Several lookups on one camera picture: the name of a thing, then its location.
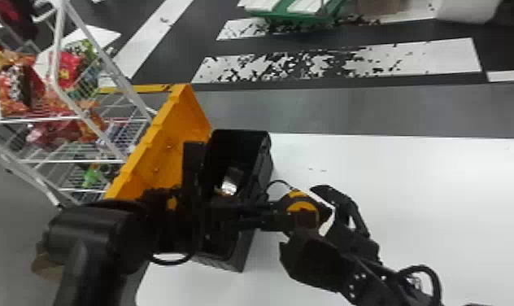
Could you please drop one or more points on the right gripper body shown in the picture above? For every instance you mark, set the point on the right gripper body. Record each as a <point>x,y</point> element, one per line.
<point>359,252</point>

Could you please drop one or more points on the green snack packet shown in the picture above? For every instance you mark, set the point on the green snack packet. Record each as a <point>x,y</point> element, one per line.
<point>92,177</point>

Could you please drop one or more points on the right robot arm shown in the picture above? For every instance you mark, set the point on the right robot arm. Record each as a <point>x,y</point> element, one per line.
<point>381,284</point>

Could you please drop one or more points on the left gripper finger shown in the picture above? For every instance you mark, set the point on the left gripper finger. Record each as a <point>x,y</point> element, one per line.
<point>263,223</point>
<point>257,209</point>

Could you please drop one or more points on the black yellow tape measure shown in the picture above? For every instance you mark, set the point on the black yellow tape measure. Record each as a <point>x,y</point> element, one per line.
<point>303,209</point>

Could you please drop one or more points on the black tool box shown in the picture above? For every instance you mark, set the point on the black tool box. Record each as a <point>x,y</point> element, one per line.
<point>171,141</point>

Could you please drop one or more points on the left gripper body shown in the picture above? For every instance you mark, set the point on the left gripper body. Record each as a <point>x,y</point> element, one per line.
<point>216,215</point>

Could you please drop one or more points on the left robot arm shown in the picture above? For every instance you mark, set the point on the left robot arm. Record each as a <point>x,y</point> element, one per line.
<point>90,252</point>

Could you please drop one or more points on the green basket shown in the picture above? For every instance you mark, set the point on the green basket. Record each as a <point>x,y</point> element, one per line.
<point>299,10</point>

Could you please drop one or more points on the red snack packet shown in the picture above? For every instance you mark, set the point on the red snack packet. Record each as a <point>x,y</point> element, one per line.
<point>70,68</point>
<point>15,87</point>

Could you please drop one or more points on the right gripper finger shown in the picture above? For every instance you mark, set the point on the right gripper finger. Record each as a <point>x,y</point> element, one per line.
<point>331,196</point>
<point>354,226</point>

